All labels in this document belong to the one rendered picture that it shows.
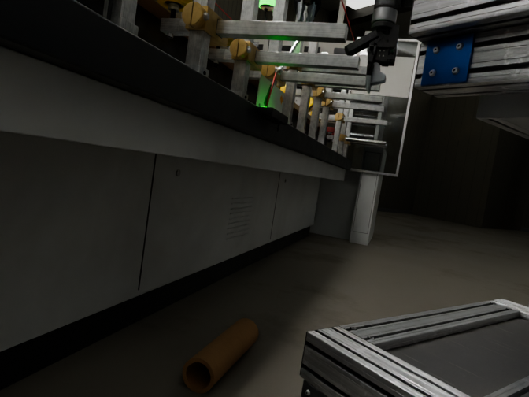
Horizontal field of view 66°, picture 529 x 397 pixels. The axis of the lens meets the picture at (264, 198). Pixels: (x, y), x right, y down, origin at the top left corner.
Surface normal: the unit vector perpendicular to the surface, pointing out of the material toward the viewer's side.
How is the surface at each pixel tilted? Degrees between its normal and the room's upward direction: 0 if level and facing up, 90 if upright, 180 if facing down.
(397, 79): 90
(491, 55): 90
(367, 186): 90
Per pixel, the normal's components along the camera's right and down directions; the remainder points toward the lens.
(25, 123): 0.94, 0.16
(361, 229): -0.32, 0.02
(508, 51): -0.79, -0.07
